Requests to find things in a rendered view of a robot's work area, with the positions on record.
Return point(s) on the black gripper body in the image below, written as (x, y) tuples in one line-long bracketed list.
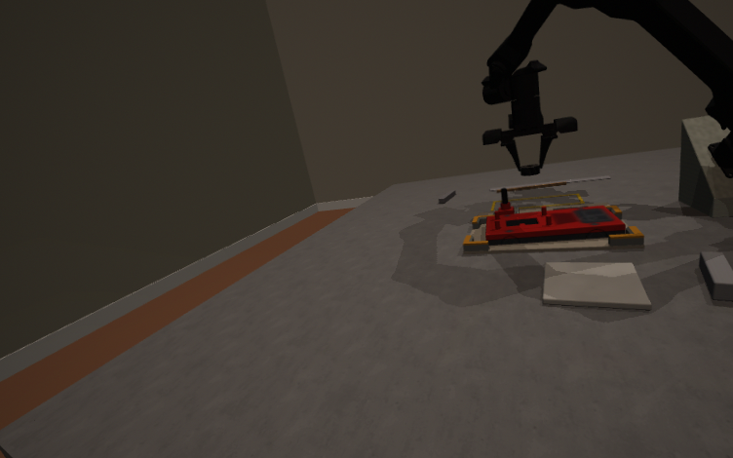
[(526, 113)]

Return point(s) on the dark grey wheel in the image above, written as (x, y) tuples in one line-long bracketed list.
[(530, 169)]

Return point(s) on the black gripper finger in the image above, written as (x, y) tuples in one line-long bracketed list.
[(511, 146), (544, 146)]

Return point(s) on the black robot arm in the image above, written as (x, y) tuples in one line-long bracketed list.
[(677, 24)]

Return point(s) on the beige flat square pad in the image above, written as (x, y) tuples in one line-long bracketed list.
[(585, 284)]

